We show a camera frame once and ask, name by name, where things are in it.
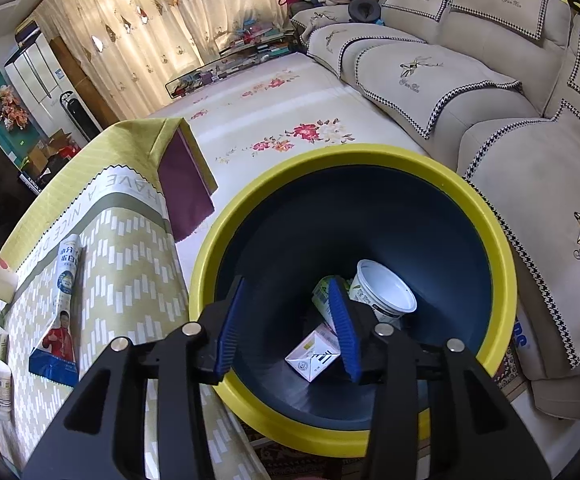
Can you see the beige floral mat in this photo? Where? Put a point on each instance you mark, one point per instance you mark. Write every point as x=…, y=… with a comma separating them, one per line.
x=280, y=110

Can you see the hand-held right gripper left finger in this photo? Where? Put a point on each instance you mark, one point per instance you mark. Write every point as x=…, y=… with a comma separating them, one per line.
x=230, y=330

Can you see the glass coffee table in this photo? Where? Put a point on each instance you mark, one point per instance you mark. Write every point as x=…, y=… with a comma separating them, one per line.
x=230, y=67

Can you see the beige sofa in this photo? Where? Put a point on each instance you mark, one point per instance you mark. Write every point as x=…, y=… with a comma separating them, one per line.
x=519, y=170

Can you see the black tower fan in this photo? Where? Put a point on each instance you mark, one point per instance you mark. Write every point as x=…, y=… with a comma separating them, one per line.
x=80, y=115

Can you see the open cardboard box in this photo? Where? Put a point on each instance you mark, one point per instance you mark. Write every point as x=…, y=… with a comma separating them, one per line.
x=55, y=152

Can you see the pink carton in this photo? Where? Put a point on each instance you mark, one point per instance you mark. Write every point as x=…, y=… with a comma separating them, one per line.
x=312, y=355

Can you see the beige curtain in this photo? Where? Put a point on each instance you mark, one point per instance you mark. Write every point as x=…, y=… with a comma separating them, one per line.
x=170, y=25

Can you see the artificial flower decoration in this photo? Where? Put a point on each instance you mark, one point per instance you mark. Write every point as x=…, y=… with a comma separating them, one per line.
x=10, y=107

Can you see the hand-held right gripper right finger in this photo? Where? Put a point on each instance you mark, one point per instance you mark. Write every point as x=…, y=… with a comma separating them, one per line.
x=345, y=330

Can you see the purple box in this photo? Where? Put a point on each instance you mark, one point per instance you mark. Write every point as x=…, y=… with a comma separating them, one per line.
x=27, y=31

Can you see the white standing air conditioner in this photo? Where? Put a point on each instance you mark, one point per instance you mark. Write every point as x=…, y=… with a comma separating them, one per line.
x=30, y=80

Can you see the white paper bowl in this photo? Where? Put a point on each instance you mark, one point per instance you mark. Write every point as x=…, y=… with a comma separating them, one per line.
x=384, y=290

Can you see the yellow rimmed dark blue bin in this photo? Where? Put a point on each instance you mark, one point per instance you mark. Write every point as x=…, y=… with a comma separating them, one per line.
x=419, y=220

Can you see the green and white packet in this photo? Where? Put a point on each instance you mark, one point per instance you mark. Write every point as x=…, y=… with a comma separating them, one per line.
x=322, y=297

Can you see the white bag with blue print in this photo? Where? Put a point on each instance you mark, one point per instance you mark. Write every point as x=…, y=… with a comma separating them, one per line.
x=522, y=335

